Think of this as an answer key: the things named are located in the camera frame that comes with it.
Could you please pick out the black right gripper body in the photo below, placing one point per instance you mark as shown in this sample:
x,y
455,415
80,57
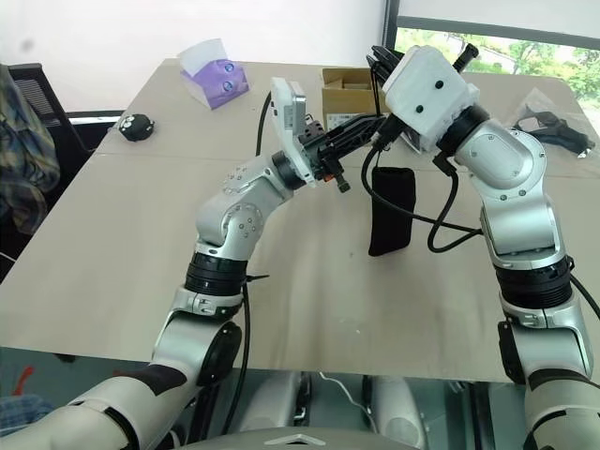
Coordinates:
x,y
468,55

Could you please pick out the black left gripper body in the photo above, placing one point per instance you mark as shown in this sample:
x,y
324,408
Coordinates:
x,y
320,151

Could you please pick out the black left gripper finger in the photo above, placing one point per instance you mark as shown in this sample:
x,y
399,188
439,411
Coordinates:
x,y
361,139
358,120

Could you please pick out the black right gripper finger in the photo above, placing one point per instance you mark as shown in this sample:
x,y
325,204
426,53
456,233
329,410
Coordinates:
x,y
379,68
385,53

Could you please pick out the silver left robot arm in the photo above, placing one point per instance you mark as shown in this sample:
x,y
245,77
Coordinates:
x,y
225,220

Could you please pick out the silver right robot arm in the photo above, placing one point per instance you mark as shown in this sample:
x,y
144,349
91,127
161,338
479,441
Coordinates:
x,y
515,197

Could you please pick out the metal cup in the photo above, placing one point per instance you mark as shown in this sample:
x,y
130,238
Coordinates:
x,y
412,141

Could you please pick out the brown cardboard box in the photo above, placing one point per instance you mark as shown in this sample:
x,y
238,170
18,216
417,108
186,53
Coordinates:
x,y
344,100

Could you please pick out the clear bag with black parts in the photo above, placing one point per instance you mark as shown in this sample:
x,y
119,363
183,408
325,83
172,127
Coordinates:
x,y
553,123

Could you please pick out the purple tissue pack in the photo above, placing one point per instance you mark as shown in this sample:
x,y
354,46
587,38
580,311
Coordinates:
x,y
213,75

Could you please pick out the black round toy with eyes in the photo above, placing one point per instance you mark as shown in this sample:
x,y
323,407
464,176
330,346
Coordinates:
x,y
135,126

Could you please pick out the grey rounded robot leg shape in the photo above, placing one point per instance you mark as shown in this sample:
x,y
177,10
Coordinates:
x,y
281,405
398,408

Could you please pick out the black office chair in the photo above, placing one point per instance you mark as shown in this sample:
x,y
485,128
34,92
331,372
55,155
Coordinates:
x,y
44,100

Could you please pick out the grey robot torso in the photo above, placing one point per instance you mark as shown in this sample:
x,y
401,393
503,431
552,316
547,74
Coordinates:
x,y
293,440

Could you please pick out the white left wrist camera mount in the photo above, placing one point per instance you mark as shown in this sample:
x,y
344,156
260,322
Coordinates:
x,y
290,122

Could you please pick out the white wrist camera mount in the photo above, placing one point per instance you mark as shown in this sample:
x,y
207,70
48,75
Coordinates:
x,y
290,122
424,96

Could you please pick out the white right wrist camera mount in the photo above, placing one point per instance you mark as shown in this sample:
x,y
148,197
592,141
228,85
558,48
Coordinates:
x,y
424,96

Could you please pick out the window with dark frame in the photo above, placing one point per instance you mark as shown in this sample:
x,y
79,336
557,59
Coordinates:
x,y
525,51

